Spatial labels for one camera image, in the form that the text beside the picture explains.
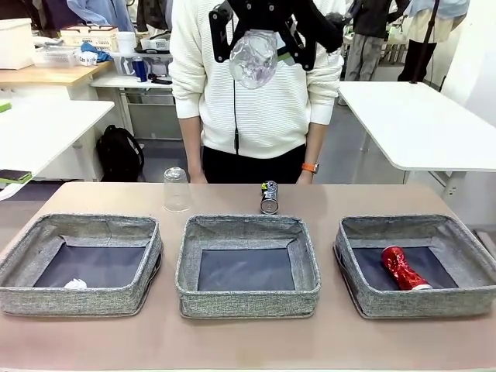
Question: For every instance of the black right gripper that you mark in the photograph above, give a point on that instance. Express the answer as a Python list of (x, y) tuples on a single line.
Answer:
[(259, 13)]

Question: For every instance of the clear plastic bottle pink label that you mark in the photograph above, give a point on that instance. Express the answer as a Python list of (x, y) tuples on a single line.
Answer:
[(253, 62)]

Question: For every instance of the clear plastic cup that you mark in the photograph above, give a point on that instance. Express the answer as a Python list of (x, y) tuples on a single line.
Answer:
[(176, 193)]

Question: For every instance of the crushed red drink can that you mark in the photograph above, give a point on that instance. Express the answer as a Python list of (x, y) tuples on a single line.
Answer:
[(405, 271)]

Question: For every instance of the white tissue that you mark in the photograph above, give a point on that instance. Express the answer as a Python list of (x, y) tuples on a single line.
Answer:
[(76, 284)]

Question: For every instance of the person's right forearm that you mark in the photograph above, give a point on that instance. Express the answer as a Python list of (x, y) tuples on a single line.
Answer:
[(191, 147)]

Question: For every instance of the person's left forearm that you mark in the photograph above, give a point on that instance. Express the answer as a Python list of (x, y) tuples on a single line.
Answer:
[(315, 143)]

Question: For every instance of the person's left hand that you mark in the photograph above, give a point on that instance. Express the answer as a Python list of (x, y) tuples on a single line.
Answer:
[(306, 178)]

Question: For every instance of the person's right hand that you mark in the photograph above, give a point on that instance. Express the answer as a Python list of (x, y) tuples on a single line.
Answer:
[(198, 178)]

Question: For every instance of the person in white sweater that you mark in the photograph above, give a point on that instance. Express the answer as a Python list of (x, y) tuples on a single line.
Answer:
[(267, 116)]

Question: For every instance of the bystander in dark jacket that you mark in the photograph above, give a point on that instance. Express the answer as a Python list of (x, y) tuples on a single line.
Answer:
[(368, 38)]

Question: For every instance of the small black device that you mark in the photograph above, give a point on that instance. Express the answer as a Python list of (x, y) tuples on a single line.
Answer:
[(160, 80)]

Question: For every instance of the dark hanging jacket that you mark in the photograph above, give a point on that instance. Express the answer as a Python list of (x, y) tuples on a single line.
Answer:
[(153, 13)]

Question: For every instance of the blue drink bottle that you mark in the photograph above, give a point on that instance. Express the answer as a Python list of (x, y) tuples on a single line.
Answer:
[(140, 69)]

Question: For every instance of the orange wrist watch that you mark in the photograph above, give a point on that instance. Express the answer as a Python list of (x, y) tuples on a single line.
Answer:
[(311, 167)]

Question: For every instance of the white plastic tub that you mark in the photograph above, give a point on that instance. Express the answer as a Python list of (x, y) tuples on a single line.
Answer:
[(126, 42)]

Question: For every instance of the white desk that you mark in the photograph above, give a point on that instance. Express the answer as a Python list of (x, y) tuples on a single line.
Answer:
[(116, 82)]

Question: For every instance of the crushed black drink can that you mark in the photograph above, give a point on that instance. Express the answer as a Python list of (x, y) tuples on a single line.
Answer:
[(270, 197)]

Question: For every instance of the black stand pole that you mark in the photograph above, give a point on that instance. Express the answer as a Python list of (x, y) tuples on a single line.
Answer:
[(426, 46)]

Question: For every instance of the blue cloth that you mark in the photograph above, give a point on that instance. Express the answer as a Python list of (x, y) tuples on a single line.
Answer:
[(98, 54)]

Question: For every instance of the cream plastic crate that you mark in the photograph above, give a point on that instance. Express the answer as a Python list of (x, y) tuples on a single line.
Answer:
[(89, 38)]

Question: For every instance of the black backpack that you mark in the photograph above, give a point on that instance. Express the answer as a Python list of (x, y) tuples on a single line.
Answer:
[(118, 155)]

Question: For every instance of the bystander in cream coat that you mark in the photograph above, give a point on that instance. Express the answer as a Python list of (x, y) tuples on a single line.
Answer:
[(445, 27)]

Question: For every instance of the wooden desk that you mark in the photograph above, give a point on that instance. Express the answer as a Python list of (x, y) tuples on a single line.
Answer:
[(46, 75)]

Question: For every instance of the white storage box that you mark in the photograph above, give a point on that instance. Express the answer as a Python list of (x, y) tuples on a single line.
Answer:
[(13, 44)]

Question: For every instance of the grey woven fabric basket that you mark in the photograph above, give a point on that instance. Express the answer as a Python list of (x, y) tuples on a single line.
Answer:
[(77, 300), (418, 304), (248, 300)]

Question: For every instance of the green notebook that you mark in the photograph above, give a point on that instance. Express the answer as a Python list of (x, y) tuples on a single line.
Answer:
[(15, 176)]

